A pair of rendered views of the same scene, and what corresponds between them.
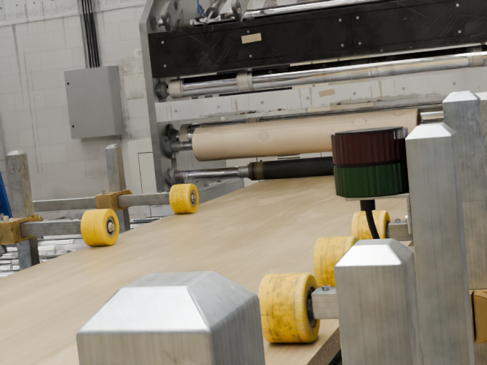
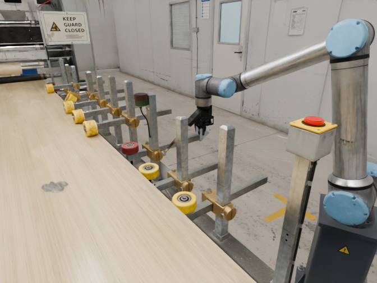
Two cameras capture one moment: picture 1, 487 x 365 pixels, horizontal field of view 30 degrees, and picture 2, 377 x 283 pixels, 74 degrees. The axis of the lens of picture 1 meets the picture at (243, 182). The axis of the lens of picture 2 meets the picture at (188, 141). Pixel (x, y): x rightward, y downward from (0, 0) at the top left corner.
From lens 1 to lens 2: 73 cm
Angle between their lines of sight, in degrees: 56
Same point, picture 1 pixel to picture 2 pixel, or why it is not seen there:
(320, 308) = (99, 127)
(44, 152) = not seen: outside the picture
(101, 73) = not seen: outside the picture
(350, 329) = (182, 127)
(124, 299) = (228, 127)
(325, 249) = (77, 113)
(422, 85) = (21, 55)
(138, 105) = not seen: outside the picture
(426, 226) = (151, 109)
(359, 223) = (67, 104)
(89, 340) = (228, 131)
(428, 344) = (152, 128)
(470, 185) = (131, 98)
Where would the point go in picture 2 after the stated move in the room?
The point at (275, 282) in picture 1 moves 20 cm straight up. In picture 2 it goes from (88, 123) to (81, 83)
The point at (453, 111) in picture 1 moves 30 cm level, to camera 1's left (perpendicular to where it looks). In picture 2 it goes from (128, 84) to (75, 96)
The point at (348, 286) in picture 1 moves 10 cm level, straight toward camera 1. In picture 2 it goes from (182, 122) to (202, 128)
